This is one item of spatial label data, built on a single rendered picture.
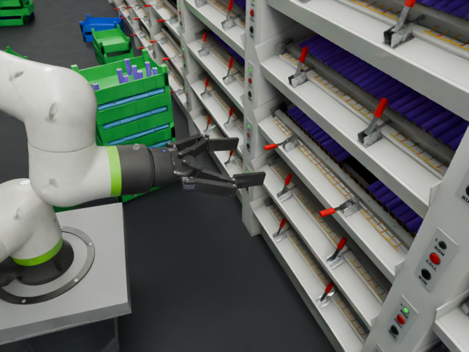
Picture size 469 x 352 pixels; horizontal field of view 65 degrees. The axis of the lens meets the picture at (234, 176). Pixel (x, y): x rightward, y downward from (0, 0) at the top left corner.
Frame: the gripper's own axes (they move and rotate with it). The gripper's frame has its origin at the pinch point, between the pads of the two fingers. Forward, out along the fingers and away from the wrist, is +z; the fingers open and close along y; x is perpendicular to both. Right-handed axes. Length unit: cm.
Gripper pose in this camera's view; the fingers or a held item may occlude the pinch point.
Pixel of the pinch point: (244, 160)
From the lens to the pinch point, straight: 78.8
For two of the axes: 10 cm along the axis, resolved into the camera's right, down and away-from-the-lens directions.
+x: 1.9, -8.0, -5.7
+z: 9.0, -0.9, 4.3
